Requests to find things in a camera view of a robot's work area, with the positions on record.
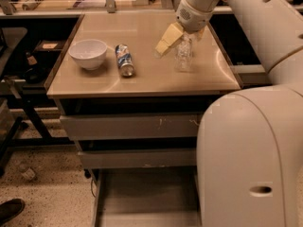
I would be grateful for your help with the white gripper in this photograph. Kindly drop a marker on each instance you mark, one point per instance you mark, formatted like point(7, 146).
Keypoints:
point(193, 19)

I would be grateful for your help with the clear plastic water bottle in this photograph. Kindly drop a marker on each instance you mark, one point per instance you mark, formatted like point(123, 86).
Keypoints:
point(183, 54)

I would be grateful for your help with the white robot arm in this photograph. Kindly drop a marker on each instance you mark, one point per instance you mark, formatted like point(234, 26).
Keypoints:
point(250, 142)

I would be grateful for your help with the grey top drawer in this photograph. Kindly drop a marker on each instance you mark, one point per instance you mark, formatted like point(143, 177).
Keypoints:
point(130, 126)

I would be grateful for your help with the grey drawer cabinet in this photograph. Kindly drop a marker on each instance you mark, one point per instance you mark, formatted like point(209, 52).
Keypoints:
point(156, 86)

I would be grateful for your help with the grey middle drawer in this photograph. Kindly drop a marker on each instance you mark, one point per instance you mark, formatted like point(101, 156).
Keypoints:
point(138, 158)

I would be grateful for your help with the grey open bottom drawer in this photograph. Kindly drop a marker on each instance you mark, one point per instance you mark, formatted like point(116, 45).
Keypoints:
point(147, 197)

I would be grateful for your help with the plastic bottle on floor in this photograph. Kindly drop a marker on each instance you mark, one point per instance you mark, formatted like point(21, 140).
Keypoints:
point(27, 172)

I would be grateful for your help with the blue soda can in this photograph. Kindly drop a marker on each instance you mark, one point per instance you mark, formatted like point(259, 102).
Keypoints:
point(124, 61)

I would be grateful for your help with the white ceramic bowl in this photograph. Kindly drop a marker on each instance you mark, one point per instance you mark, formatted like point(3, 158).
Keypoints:
point(88, 54)

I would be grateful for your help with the dark shoe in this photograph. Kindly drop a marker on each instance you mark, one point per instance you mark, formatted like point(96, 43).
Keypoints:
point(11, 209)

